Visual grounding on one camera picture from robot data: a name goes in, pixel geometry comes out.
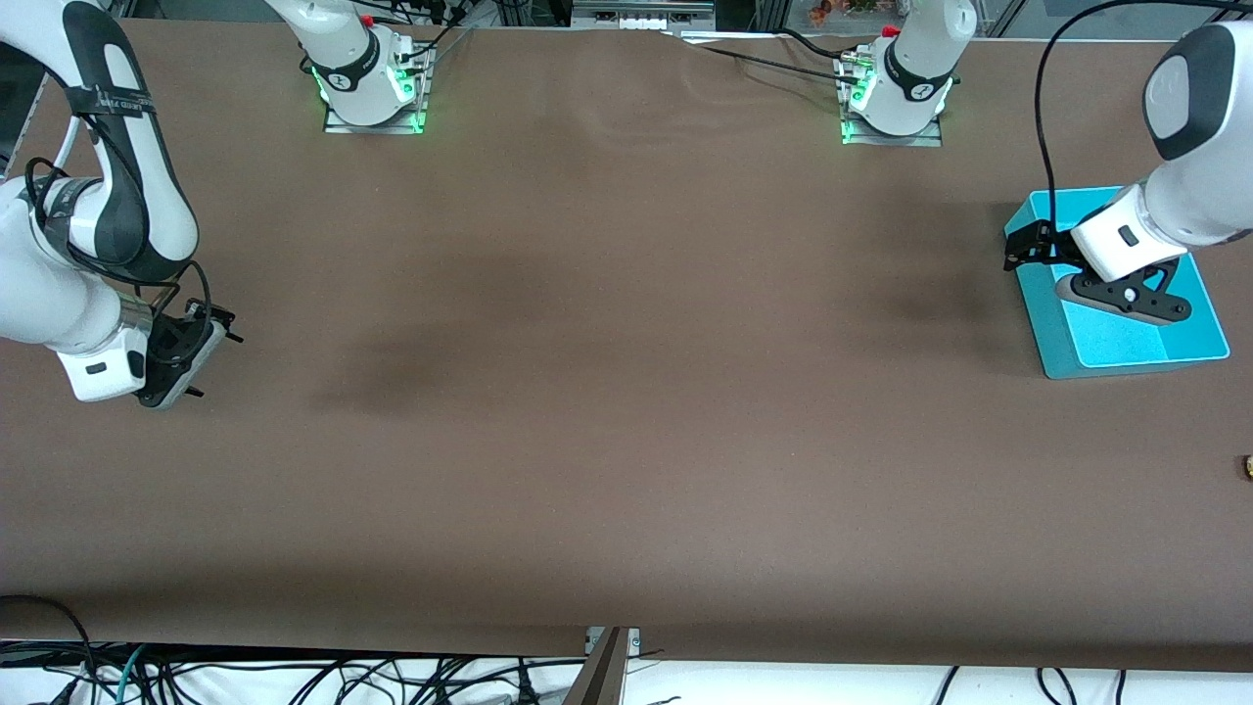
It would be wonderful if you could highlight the teal plastic bin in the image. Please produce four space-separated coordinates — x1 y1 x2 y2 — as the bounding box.
1004 186 1231 381

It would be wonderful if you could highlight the thick black looped cable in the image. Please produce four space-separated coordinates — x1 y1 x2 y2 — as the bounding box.
0 593 96 679

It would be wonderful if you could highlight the black cable on table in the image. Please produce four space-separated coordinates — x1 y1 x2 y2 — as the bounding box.
776 27 851 62
685 37 864 87

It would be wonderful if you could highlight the brown table cover mat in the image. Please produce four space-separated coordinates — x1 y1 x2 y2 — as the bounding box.
0 18 1253 677

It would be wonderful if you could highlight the teal floor cable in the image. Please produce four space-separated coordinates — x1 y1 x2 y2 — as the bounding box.
116 643 150 705

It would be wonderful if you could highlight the dark diagonal bar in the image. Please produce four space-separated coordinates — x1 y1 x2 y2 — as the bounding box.
561 630 627 705

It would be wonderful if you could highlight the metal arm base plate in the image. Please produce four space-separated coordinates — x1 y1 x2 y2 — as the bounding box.
323 98 430 136
840 116 946 149

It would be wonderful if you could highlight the metal table edge bracket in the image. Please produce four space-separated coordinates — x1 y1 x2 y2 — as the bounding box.
584 627 643 659

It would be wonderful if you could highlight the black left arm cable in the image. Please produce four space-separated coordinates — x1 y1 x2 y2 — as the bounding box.
1034 0 1253 236

